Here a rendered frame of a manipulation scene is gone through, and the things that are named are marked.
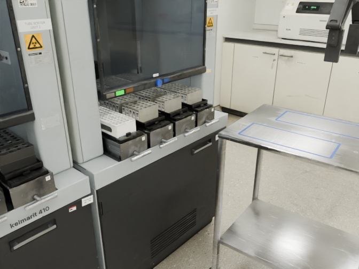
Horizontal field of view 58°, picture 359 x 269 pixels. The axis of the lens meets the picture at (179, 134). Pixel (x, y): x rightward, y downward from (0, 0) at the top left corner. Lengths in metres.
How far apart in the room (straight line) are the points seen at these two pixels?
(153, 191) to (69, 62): 0.66
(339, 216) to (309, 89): 1.37
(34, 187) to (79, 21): 0.55
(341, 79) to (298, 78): 0.38
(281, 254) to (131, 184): 0.72
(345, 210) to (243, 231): 1.00
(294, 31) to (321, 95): 0.65
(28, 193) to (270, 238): 1.07
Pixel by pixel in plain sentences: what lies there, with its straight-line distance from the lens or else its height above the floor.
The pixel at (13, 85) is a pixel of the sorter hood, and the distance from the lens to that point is 1.07.
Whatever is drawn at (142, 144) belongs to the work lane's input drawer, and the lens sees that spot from 1.31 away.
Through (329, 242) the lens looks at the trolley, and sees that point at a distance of 1.71.
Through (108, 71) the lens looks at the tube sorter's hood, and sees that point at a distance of 1.22.
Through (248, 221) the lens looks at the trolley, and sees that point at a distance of 1.71.
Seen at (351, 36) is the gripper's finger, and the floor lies 1.23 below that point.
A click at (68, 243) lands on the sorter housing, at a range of 1.28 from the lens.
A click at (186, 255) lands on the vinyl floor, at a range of 1.90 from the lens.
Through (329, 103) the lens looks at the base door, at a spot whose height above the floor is 0.38.
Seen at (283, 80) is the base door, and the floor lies 0.52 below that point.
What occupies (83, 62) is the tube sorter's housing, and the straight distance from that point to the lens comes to 1.18.
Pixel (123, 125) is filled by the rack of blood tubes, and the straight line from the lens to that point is 1.27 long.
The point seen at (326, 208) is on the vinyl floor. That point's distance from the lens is 2.43.
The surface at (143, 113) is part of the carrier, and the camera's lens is 1.37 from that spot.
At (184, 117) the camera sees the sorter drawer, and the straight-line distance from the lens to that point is 1.47.
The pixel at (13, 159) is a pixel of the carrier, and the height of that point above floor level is 0.86.
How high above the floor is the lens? 1.33
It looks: 24 degrees down
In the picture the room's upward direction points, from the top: straight up
